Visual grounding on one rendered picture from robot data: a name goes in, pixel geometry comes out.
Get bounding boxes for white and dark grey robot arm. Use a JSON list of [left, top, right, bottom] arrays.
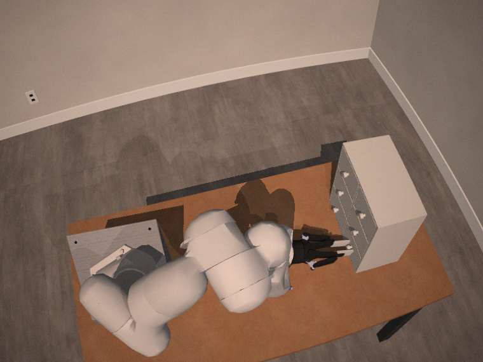
[[79, 209, 294, 357]]

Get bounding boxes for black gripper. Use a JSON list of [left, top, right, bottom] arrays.
[[291, 232, 353, 271]]

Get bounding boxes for white chest of drawers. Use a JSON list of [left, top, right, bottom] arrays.
[[329, 135, 427, 273]]

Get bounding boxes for grey drawer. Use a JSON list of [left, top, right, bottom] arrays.
[[355, 187, 377, 243], [343, 223, 361, 270], [348, 206, 369, 257], [334, 167, 353, 218], [339, 147, 359, 201], [330, 186, 347, 233]]

